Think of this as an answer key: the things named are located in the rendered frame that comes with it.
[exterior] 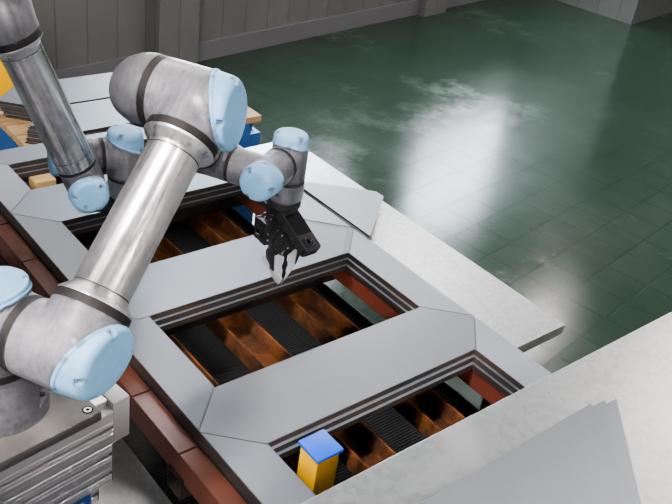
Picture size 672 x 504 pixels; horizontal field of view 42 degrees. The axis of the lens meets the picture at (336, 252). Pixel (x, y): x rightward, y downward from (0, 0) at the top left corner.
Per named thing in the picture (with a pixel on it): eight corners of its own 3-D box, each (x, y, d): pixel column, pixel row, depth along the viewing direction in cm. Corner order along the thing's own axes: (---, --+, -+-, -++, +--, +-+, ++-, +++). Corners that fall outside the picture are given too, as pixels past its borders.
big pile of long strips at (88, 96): (200, 75, 327) (201, 59, 324) (261, 115, 303) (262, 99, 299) (-14, 106, 281) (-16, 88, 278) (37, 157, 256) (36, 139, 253)
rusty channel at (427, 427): (150, 167, 285) (151, 153, 282) (542, 502, 182) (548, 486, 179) (128, 172, 280) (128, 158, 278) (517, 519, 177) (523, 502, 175)
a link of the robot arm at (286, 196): (311, 184, 185) (280, 192, 180) (309, 203, 187) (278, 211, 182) (290, 169, 189) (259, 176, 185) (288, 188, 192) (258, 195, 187)
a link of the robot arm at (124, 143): (99, 122, 183) (140, 120, 186) (100, 169, 189) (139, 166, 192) (106, 138, 177) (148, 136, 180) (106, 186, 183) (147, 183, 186)
